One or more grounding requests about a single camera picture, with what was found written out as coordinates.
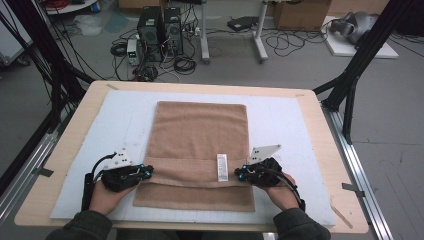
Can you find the person's right hand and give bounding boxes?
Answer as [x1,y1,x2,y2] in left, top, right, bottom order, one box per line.
[262,172,302,212]

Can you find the black flat device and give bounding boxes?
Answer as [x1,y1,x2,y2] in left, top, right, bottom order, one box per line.
[227,15,260,33]

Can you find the white power supply unit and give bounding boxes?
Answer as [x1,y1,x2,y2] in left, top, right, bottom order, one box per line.
[126,38,141,66]

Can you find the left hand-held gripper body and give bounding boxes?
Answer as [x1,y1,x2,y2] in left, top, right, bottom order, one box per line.
[100,147,143,194]

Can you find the grey rounded machine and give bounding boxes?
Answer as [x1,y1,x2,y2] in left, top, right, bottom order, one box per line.
[329,10,380,45]

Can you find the white desk frame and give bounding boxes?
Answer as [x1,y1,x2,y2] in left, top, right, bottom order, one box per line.
[199,0,270,65]

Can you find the clear plastic bag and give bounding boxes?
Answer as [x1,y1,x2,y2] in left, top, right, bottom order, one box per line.
[73,14,103,37]

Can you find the round white table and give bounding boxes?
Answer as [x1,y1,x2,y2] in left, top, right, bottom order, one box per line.
[44,0,100,16]

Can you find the white floor board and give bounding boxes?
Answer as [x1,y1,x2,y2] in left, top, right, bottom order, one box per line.
[321,15,400,60]

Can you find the black frame stand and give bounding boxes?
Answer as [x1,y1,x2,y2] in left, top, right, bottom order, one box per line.
[0,0,96,134]
[312,0,422,145]

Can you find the loose black floor cables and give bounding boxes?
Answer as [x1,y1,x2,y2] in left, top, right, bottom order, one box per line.
[264,27,329,58]

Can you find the large cardboard box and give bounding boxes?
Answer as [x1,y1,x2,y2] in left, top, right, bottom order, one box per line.
[273,0,333,32]

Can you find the person's left hand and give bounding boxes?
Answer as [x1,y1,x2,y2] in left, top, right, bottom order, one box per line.
[89,179,138,216]

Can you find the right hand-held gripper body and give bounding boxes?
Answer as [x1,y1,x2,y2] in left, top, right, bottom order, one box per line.
[248,144,284,188]

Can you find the white foam mat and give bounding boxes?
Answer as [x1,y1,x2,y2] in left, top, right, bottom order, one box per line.
[49,89,337,228]

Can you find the small coiled black cable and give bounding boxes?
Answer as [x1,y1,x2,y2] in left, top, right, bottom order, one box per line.
[109,41,129,58]

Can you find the grey metal bracket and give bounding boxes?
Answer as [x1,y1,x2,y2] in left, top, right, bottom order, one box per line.
[33,167,55,178]
[341,182,366,198]

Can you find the thin wooden stick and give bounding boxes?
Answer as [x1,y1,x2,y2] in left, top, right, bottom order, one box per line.
[329,204,354,230]

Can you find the large black computer tower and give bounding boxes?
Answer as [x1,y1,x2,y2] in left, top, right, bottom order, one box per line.
[137,5,164,63]

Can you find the brown towel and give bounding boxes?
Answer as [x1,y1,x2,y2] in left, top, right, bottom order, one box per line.
[133,101,257,213]

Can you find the aluminium rail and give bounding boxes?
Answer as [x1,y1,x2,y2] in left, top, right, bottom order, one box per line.
[321,102,396,240]
[0,131,62,228]

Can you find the slim black computer tower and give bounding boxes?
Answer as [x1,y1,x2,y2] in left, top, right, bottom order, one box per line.
[163,6,185,56]

